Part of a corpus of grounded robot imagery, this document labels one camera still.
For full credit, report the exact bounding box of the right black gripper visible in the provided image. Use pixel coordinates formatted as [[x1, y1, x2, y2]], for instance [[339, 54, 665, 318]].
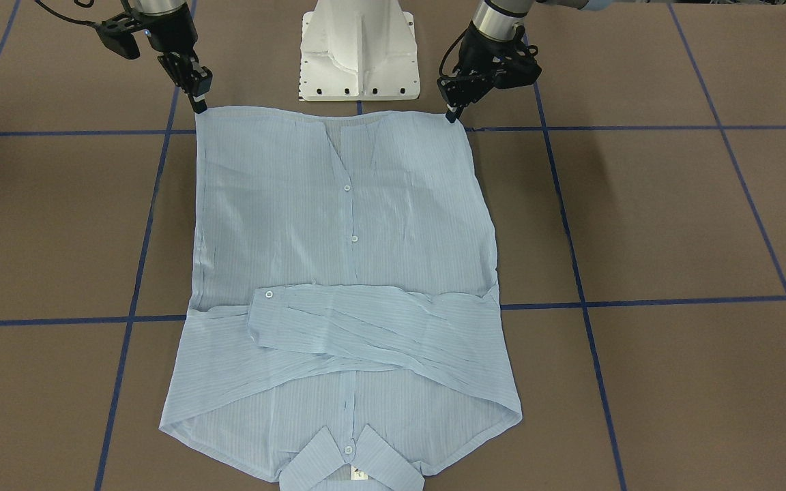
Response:
[[135, 12, 213, 114]]

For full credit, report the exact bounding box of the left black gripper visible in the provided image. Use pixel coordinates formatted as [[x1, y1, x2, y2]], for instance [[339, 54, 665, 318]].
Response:
[[437, 24, 542, 123]]

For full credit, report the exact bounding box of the light blue button-up shirt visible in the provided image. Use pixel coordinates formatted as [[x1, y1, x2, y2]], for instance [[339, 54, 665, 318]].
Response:
[[159, 106, 522, 490]]

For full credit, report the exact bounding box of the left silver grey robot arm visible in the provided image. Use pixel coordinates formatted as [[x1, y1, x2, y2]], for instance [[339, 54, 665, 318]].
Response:
[[437, 1, 542, 123]]

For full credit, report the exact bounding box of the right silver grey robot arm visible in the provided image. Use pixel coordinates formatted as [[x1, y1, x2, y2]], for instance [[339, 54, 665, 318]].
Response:
[[125, 1, 213, 114]]

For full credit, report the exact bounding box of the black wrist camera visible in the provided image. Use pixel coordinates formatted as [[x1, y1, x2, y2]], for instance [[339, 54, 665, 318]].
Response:
[[93, 12, 145, 60]]

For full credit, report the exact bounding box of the white camera mast base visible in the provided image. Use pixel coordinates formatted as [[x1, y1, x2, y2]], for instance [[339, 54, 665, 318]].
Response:
[[297, 1, 421, 102]]

